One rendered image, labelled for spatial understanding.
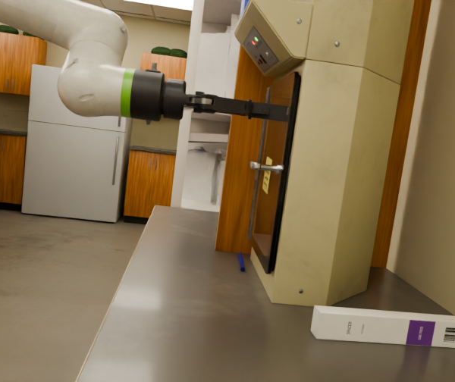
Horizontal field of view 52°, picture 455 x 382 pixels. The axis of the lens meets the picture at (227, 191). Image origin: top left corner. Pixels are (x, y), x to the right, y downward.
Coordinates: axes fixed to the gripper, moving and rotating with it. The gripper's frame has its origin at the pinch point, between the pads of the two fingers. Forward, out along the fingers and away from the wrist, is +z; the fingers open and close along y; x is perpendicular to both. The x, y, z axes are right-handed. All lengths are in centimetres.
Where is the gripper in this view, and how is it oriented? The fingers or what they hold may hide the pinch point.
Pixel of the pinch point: (268, 111)
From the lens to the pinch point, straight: 92.5
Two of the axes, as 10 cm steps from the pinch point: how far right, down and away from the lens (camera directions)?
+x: -1.3, 9.9, 1.2
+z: 9.9, 1.1, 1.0
